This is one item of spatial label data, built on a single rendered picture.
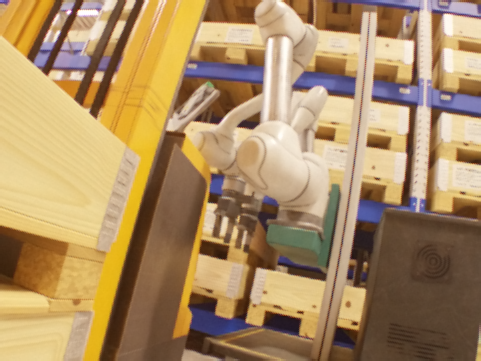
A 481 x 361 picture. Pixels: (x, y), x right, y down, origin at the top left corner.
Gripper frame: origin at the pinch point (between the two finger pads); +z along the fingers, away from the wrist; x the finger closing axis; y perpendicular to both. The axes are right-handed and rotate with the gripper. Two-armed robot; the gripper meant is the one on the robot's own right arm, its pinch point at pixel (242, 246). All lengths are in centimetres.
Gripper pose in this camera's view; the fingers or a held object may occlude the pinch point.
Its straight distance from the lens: 166.1
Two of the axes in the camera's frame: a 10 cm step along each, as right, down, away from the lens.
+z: -2.3, 9.4, -2.5
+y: 9.2, 1.3, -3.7
